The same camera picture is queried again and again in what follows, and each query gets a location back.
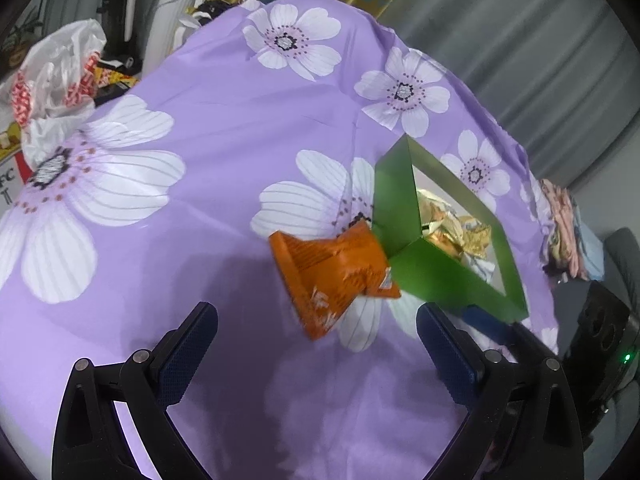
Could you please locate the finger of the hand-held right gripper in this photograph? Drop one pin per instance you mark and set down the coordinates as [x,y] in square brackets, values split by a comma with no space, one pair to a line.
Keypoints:
[492,330]

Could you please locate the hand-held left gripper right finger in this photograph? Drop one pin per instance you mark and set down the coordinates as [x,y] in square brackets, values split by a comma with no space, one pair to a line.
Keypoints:
[450,360]

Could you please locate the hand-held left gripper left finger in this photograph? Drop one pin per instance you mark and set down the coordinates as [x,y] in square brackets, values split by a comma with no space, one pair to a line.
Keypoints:
[187,355]

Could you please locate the green cardboard box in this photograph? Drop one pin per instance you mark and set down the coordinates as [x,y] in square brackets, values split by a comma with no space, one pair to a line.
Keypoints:
[440,280]

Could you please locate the yellow snack packet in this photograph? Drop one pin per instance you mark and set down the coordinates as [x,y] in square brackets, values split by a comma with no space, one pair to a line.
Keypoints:
[475,237]

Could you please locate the orange snack packet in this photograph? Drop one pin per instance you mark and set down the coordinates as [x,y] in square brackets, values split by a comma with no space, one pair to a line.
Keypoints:
[330,270]

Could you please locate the blue folded cloth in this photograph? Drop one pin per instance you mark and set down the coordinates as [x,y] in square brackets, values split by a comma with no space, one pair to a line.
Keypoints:
[587,250]

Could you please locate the pink folded clothes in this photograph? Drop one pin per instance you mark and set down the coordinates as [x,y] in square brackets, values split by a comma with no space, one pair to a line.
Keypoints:
[560,215]

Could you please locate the purple floral bedsheet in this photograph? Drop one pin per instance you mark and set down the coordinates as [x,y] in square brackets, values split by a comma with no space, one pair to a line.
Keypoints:
[200,110]

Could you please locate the red white paper bag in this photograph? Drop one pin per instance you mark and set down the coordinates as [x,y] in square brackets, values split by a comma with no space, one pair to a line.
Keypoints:
[10,185]

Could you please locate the grey curtain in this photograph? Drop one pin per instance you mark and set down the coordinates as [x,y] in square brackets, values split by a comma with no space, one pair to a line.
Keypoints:
[525,60]

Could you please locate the yellow snack bag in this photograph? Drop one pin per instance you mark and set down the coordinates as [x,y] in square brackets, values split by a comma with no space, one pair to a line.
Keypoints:
[112,77]

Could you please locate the white plastic bag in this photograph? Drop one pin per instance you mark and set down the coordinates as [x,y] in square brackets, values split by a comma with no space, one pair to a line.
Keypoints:
[60,60]

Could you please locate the black upright vacuum cleaner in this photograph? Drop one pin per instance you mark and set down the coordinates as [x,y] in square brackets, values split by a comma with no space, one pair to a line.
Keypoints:
[125,20]

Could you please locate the white box appliance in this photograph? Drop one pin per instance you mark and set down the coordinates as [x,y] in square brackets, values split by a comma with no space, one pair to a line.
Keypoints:
[170,10]

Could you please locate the black white small object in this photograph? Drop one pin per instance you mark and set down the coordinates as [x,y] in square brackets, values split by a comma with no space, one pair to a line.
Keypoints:
[210,10]

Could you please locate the potted plant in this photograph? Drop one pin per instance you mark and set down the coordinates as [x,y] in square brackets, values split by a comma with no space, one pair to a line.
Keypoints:
[22,35]

